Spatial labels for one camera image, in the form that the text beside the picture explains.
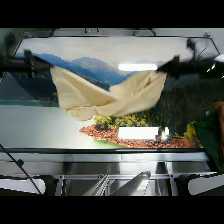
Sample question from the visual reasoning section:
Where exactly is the cream shirt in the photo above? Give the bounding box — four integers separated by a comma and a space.
49, 65, 168, 122

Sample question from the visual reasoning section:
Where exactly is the green garment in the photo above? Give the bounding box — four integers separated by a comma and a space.
194, 111, 224, 174

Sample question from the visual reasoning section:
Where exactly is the silver frame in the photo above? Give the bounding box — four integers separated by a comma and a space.
0, 151, 224, 197

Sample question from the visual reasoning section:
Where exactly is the black cable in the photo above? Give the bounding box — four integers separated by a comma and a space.
0, 143, 43, 195

